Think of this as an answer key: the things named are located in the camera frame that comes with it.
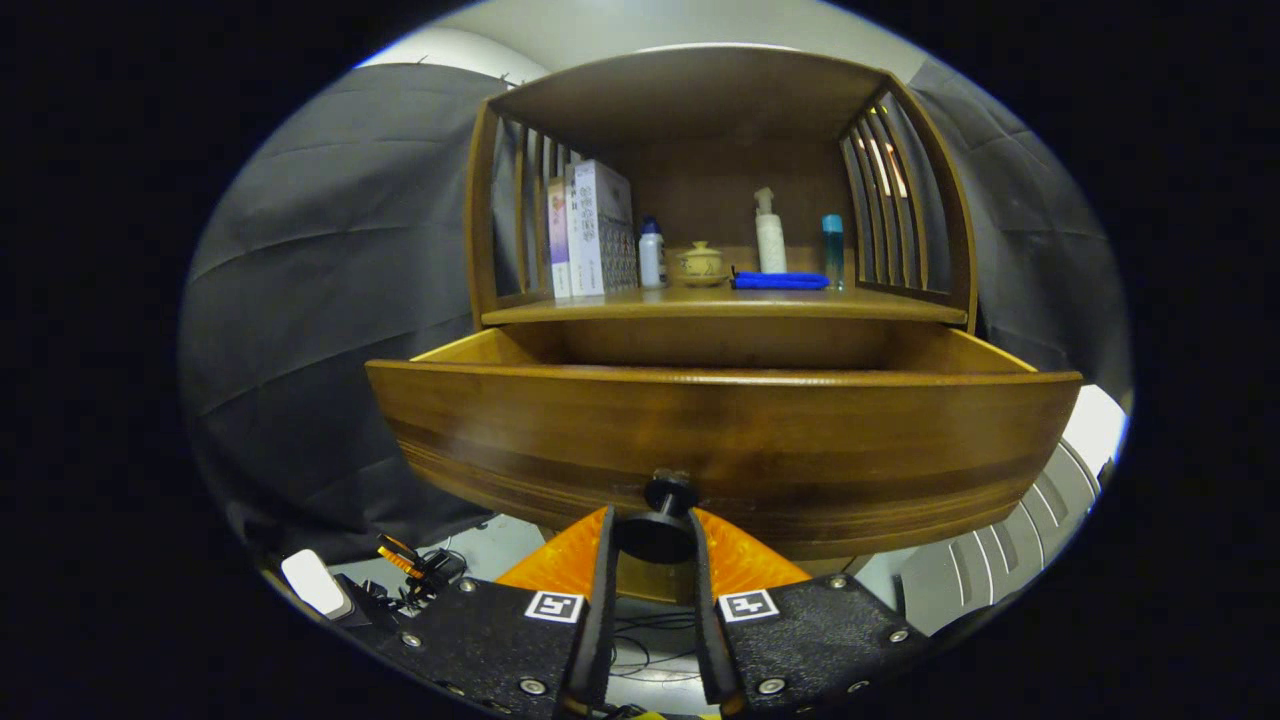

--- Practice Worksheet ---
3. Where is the clear blue bottle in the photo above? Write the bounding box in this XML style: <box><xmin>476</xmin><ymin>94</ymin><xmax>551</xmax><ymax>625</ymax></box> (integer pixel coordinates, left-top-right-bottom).
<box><xmin>822</xmin><ymin>214</ymin><xmax>846</xmax><ymax>291</ymax></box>

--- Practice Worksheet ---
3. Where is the wooden cabinet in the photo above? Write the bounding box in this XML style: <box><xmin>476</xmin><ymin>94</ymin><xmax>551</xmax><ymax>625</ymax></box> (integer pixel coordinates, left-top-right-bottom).
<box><xmin>465</xmin><ymin>45</ymin><xmax>979</xmax><ymax>606</ymax></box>

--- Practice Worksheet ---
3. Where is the thick white patterned book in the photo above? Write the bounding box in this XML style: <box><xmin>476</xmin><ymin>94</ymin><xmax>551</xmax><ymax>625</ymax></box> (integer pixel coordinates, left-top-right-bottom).
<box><xmin>565</xmin><ymin>159</ymin><xmax>639</xmax><ymax>298</ymax></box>

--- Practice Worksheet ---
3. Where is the wooden drawer with black knob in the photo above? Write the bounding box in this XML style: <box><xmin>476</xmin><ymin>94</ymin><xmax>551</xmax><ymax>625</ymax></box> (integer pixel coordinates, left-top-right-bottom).
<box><xmin>365</xmin><ymin>325</ymin><xmax>1084</xmax><ymax>564</ymax></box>

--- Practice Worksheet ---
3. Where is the blue folded cloth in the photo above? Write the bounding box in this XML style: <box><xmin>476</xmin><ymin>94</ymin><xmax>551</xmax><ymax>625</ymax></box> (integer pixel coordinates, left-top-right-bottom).
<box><xmin>732</xmin><ymin>270</ymin><xmax>831</xmax><ymax>291</ymax></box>

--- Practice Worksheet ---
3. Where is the wooden countertop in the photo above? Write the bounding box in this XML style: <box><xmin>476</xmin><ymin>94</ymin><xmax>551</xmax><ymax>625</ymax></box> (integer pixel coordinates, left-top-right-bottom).
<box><xmin>480</xmin><ymin>280</ymin><xmax>969</xmax><ymax>326</ymax></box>

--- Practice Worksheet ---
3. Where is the thin purple book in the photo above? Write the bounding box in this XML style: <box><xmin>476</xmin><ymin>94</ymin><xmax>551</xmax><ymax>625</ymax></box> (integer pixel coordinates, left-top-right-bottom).
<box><xmin>547</xmin><ymin>178</ymin><xmax>573</xmax><ymax>300</ymax></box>

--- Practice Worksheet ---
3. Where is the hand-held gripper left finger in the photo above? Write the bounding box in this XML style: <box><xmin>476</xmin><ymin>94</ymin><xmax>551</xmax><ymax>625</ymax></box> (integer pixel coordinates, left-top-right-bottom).
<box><xmin>395</xmin><ymin>505</ymin><xmax>618</xmax><ymax>720</ymax></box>

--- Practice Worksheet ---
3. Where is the white pump bottle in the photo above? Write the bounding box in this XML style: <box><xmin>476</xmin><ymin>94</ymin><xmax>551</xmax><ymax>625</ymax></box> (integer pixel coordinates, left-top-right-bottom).
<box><xmin>754</xmin><ymin>187</ymin><xmax>788</xmax><ymax>275</ymax></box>

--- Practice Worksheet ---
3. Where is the yellow lidded tea cup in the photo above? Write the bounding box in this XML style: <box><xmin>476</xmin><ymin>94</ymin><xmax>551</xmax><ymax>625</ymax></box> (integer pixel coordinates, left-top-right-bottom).
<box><xmin>676</xmin><ymin>241</ymin><xmax>725</xmax><ymax>280</ymax></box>

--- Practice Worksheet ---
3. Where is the white bottle with blue cap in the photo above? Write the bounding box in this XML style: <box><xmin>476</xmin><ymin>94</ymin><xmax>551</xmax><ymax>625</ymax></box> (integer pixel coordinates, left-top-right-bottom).
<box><xmin>639</xmin><ymin>217</ymin><xmax>666</xmax><ymax>290</ymax></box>

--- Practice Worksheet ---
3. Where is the white drawer unit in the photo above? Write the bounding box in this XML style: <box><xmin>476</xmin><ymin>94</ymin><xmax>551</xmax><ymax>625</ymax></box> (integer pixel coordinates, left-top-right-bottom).
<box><xmin>860</xmin><ymin>385</ymin><xmax>1131</xmax><ymax>636</ymax></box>

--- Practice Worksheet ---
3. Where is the white power adapter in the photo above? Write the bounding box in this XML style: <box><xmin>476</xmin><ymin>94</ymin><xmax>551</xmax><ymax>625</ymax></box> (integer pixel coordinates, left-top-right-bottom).
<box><xmin>281</xmin><ymin>549</ymin><xmax>353</xmax><ymax>621</ymax></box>

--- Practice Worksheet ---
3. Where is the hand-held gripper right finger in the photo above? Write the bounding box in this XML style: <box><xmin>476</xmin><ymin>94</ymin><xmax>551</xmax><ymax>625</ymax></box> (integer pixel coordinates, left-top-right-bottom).
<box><xmin>688</xmin><ymin>507</ymin><xmax>931</xmax><ymax>719</ymax></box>

